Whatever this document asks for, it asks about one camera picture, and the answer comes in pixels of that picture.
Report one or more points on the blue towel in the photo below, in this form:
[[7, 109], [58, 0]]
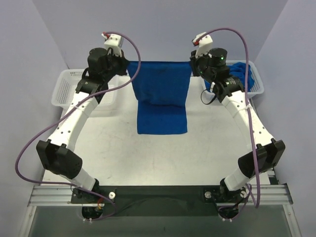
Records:
[[161, 90]]

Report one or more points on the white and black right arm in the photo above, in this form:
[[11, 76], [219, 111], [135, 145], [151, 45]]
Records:
[[265, 150]]

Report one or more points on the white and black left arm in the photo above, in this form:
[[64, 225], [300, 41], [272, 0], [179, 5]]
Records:
[[57, 152]]

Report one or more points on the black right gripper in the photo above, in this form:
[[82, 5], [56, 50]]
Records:
[[194, 65]]

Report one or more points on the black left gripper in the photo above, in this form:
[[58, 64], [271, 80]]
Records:
[[122, 65]]

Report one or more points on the empty white plastic basket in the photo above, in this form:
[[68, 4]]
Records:
[[66, 86]]

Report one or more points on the white basket with towels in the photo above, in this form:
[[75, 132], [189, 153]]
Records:
[[258, 87]]

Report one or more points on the crumpled blue towels pile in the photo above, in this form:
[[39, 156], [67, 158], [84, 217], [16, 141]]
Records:
[[238, 70]]

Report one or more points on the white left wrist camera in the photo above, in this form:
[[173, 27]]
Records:
[[114, 42]]

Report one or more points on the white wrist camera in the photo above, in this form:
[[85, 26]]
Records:
[[204, 44], [114, 42]]

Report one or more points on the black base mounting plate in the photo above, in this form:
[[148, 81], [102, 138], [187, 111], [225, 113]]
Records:
[[160, 201]]

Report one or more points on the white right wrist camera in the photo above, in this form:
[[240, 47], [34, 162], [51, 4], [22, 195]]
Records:
[[204, 44]]

